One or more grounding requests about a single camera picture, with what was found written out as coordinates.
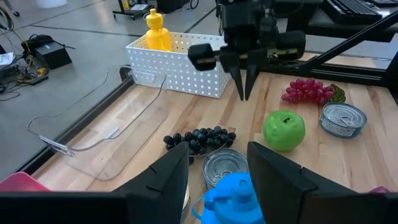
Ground black box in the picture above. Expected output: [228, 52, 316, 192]
[21, 34, 73, 70]

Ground clear plastic bin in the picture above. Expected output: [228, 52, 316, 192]
[27, 65, 170, 181]

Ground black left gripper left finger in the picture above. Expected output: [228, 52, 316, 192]
[113, 142, 190, 224]

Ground black grape bunch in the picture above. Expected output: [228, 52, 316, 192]
[163, 125, 237, 166]

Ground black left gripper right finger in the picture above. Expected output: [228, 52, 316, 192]
[248, 141, 318, 224]

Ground red grape bunch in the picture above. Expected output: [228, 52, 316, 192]
[281, 78, 347, 106]

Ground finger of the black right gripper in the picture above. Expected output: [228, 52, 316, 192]
[220, 49, 246, 101]
[244, 49, 269, 101]

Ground white perforated basket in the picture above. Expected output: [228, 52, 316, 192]
[125, 32, 233, 100]

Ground tangled black yellow cables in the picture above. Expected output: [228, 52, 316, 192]
[0, 55, 50, 102]

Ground white bucket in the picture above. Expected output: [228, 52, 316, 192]
[36, 0, 68, 9]

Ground pink plastic tray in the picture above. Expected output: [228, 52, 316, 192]
[0, 172, 50, 192]

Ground silver tuna can blue label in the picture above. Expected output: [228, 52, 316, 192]
[318, 101, 368, 139]
[201, 148, 249, 190]

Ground yellow plastic bottle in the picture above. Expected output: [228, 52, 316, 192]
[145, 8, 174, 52]

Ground black keyboard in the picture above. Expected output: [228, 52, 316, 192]
[323, 0, 383, 24]

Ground blue plastic bottle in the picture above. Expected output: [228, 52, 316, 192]
[191, 172, 265, 224]

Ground green apple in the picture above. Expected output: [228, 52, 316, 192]
[262, 110, 307, 153]

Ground white paper sheet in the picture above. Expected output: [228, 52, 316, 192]
[0, 52, 16, 66]

